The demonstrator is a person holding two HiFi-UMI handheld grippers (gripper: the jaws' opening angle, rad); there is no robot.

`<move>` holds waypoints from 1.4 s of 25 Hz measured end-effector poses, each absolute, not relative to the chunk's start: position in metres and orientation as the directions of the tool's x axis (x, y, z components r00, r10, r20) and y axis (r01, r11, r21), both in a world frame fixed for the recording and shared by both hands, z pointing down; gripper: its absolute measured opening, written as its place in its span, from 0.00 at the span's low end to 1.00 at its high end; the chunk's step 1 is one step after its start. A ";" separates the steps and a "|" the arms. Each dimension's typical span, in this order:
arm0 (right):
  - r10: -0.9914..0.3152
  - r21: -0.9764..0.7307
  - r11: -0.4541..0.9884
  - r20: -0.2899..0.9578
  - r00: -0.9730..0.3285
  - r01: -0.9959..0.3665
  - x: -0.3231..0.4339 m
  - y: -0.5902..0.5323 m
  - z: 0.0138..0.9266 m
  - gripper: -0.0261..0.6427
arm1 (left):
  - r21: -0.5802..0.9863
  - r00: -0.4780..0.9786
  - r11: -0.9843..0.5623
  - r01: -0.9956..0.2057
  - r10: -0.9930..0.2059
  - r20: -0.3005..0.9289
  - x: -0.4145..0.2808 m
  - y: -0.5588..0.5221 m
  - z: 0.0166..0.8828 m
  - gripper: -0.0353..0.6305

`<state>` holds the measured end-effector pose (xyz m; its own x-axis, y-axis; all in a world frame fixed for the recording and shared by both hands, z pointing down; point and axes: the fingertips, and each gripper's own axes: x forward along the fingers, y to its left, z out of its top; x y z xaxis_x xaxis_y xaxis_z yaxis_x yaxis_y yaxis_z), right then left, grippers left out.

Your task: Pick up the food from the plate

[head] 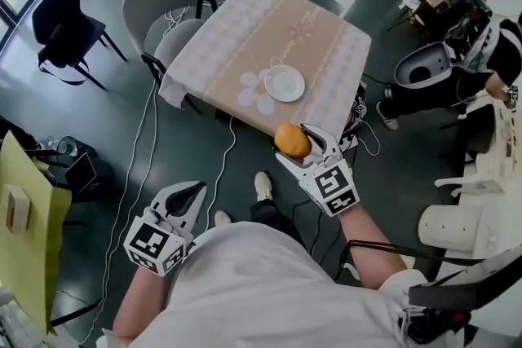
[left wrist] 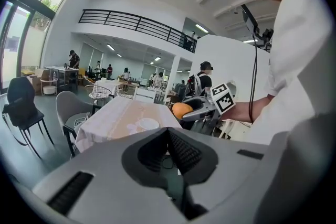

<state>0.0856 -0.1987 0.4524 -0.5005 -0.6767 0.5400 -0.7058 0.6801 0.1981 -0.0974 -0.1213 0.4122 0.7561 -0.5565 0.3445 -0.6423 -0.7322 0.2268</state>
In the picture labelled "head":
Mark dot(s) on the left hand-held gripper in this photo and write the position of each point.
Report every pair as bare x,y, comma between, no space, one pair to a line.
153,244

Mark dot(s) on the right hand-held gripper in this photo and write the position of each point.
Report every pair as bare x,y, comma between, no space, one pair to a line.
330,187

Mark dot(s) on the orange fruit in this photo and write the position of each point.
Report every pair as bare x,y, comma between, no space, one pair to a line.
291,140

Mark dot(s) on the white plate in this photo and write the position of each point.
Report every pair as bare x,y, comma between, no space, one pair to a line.
284,83

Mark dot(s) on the person's right forearm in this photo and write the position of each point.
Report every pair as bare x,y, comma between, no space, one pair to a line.
367,244

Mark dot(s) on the person's left forearm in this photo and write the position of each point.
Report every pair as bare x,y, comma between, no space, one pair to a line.
138,297

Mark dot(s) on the white power strip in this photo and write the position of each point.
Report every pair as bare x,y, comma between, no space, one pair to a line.
348,140

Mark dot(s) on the person's left white shoe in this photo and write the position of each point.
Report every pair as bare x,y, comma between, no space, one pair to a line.
222,218

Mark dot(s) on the person's white shoe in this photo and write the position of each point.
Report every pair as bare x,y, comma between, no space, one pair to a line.
222,218
263,185

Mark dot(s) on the person's right white shoe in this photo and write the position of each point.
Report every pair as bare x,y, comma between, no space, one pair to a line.
263,185

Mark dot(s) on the person's black trousers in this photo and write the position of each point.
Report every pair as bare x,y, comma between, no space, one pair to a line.
273,216

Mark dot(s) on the black-legged table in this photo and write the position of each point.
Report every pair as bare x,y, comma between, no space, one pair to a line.
191,104

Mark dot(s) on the grey tablet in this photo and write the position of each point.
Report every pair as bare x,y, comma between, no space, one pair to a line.
80,174

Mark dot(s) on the person's white shirt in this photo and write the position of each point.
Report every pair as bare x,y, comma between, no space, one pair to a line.
253,289

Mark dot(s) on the clear glass jar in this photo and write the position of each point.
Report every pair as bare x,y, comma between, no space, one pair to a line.
67,146

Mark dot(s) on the table with patterned tablecloth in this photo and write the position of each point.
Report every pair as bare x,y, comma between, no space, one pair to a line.
244,32

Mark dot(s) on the white round cabinet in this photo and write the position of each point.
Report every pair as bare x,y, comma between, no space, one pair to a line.
448,228

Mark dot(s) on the white grey shell device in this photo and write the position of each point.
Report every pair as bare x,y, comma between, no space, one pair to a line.
438,57

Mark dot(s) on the grey shell chair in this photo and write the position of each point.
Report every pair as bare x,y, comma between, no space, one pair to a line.
171,40

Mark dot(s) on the yellow green board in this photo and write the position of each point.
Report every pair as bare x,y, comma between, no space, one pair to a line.
28,256

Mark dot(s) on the small wooden block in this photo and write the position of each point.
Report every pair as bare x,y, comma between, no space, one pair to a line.
16,210

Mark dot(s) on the white vanity table with mirror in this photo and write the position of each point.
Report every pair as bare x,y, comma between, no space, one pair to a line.
505,142

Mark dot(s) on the black upholstered chair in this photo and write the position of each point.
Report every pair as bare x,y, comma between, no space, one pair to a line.
61,24

